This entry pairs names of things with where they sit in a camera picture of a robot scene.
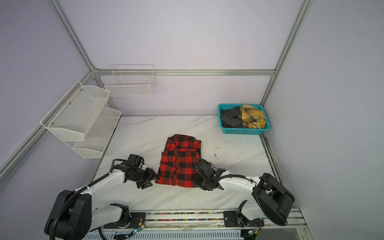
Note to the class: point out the dark grey shirt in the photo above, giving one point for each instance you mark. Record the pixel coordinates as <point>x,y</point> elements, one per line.
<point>231,118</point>

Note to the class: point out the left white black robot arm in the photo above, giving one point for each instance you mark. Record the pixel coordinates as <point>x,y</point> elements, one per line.
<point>74,213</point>

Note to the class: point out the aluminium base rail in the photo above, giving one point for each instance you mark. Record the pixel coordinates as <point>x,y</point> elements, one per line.
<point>185,220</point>

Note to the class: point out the red black plaid shirt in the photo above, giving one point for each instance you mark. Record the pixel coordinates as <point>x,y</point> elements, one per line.
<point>177,166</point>

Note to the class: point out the white mesh two-tier shelf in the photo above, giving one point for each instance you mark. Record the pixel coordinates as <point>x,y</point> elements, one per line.
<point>83,121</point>

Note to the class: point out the aluminium frame profile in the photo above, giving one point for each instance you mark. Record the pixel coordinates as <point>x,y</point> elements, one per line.
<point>9,168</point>

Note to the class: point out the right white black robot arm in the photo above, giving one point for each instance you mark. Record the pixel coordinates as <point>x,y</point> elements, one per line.
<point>271,199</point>

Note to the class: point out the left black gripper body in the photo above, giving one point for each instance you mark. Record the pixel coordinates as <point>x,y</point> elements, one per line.
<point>143,178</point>

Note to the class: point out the teal plastic basket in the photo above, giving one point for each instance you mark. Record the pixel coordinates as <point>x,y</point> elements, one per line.
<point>245,130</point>

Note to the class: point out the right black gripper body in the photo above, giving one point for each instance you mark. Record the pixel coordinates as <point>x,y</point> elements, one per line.
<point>201,182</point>

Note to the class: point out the white wire basket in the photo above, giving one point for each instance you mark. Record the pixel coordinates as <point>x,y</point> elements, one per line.
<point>131,81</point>

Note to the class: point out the yellow plaid shirt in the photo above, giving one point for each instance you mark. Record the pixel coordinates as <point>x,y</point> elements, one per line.
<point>252,117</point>

